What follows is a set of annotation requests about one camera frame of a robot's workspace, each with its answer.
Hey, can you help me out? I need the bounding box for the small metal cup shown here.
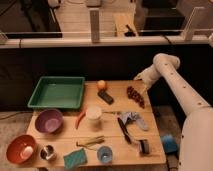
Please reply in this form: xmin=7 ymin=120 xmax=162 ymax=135
xmin=40 ymin=145 xmax=56 ymax=161

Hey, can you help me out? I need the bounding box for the green plastic tray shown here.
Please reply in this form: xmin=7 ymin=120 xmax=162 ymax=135
xmin=28 ymin=76 xmax=85 ymax=110

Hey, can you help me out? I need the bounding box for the black object on far table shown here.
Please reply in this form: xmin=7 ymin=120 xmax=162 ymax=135
xmin=124 ymin=25 xmax=136 ymax=37

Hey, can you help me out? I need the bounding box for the white horizontal rail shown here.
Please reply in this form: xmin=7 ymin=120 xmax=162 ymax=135
xmin=0 ymin=35 xmax=213 ymax=49

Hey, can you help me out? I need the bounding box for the white angled bracket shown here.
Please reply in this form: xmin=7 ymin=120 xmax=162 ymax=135
xmin=181 ymin=7 xmax=205 ymax=41

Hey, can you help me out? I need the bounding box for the black scrub brush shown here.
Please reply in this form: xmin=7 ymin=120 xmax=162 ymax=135
xmin=134 ymin=139 xmax=150 ymax=155

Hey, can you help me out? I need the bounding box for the white cup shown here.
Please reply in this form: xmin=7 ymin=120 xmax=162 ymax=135
xmin=86 ymin=106 xmax=102 ymax=126

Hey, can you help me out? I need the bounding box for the teal sponge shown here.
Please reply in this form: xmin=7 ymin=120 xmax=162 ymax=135
xmin=63 ymin=148 xmax=87 ymax=169

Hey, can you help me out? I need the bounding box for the black handled utensil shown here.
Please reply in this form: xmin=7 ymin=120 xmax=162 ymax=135
xmin=117 ymin=117 xmax=132 ymax=144

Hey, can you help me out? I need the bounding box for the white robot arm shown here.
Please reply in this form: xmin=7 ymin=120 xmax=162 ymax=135
xmin=134 ymin=53 xmax=213 ymax=171

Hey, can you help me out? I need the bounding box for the purple bowl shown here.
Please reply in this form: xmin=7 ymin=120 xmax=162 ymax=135
xmin=35 ymin=109 xmax=63 ymax=133

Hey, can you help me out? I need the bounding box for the orange fruit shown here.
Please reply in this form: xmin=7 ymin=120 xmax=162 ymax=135
xmin=97 ymin=80 xmax=107 ymax=90

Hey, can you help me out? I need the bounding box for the red bowl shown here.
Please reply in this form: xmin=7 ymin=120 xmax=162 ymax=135
xmin=6 ymin=134 xmax=37 ymax=164

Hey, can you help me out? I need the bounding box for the dark red grape bunch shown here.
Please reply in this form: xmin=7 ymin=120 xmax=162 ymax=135
xmin=126 ymin=86 xmax=145 ymax=108

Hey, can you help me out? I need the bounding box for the white object in red bowl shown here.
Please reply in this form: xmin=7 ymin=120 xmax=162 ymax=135
xmin=20 ymin=146 xmax=34 ymax=159

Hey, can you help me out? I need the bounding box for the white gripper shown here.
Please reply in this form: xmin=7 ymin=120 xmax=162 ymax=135
xmin=134 ymin=65 xmax=161 ymax=95

